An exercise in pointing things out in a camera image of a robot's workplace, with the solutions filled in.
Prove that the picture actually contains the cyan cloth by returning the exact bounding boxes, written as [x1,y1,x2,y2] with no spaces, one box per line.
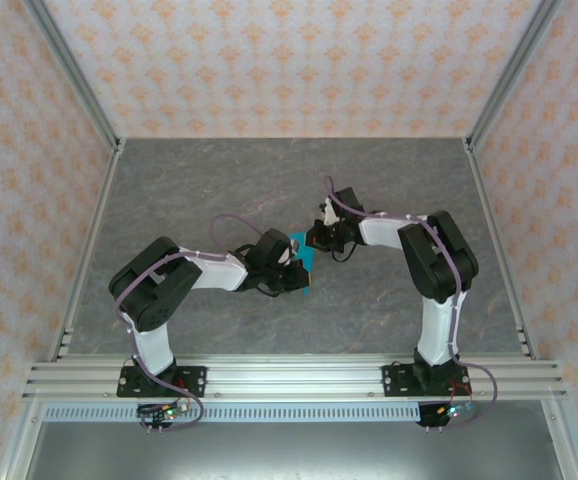
[287,230,316,300]

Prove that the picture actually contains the grey metal sheet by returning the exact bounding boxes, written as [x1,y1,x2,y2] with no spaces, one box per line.
[21,419,565,480]

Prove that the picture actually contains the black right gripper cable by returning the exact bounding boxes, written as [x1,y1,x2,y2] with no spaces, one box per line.
[329,243,361,264]

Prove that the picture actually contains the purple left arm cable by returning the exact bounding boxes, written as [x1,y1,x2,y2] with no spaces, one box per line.
[113,214,205,434]

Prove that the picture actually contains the aluminium cross rail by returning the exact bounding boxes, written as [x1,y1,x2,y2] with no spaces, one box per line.
[21,355,568,401]

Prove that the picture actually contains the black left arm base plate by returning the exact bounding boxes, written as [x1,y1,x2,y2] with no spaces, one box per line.
[116,365,208,399]

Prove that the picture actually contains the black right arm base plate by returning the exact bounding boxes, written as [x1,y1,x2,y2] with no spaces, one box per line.
[381,364,473,399]

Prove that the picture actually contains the slotted grey cable duct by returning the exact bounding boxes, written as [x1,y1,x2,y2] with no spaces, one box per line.
[43,404,420,422]

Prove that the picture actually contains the aluminium side rail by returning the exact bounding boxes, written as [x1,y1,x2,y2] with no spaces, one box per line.
[461,137,538,361]
[48,139,128,361]

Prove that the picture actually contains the aluminium corner post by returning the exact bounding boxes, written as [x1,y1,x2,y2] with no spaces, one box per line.
[463,0,563,146]
[21,0,123,151]

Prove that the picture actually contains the aluminium lower frame bar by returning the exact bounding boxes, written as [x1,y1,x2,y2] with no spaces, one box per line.
[0,399,45,480]
[541,399,578,480]

